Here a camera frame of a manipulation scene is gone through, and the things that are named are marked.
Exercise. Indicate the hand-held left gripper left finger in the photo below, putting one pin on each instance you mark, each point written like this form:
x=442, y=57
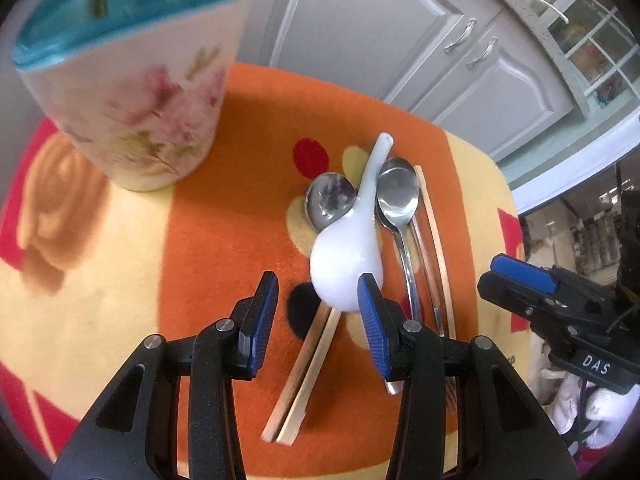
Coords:
x=262, y=320

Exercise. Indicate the orange printed blanket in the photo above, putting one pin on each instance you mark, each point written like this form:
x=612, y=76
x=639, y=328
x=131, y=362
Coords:
x=125, y=285

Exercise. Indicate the white-framed glass cabinet door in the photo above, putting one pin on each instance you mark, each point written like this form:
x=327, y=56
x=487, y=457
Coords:
x=607, y=35

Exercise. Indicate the large metal spoon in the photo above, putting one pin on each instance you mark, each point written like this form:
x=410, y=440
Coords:
x=397, y=195
x=327, y=200

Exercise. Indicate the small metal spoon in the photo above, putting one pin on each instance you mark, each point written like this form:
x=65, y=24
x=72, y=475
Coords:
x=436, y=305

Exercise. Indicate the speckled countertop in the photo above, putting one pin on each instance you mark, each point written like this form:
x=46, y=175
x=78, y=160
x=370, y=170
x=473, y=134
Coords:
x=542, y=30

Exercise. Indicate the person's right hand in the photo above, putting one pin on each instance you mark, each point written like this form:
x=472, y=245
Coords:
x=600, y=410

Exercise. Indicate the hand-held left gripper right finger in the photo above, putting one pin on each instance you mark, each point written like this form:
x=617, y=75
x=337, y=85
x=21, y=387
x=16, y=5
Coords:
x=372, y=320

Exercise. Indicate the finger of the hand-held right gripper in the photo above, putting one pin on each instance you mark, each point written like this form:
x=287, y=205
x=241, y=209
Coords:
x=505, y=295
x=525, y=272

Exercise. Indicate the floral utensil cup teal rim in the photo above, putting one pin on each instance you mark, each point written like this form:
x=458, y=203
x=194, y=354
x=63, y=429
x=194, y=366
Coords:
x=150, y=100

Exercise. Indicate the grey cabinet door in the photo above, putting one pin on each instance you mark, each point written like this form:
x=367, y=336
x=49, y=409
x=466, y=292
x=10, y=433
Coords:
x=505, y=90
x=360, y=25

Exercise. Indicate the white ceramic soup spoon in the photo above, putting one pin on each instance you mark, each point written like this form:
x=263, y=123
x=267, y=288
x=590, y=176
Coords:
x=345, y=260

